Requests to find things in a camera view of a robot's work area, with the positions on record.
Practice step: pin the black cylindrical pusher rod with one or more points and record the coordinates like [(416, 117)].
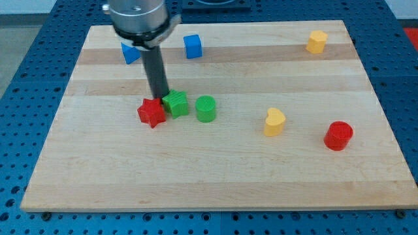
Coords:
[(152, 61)]

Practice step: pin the green star block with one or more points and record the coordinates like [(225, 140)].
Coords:
[(176, 103)]

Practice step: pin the red star block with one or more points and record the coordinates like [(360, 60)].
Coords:
[(151, 112)]

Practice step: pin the blue triangle block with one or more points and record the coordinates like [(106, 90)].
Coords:
[(130, 54)]

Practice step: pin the blue cube block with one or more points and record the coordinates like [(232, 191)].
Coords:
[(193, 46)]

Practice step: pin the green cylinder block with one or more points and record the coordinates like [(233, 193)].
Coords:
[(206, 108)]

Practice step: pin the yellow heart block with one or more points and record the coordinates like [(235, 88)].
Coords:
[(274, 122)]

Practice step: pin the wooden board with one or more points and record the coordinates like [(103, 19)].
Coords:
[(99, 157)]

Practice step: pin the yellow hexagon block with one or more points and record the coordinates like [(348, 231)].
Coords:
[(316, 42)]

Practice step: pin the red cylinder block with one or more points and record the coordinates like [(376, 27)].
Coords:
[(338, 135)]

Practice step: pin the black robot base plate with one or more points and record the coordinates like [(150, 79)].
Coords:
[(216, 4)]

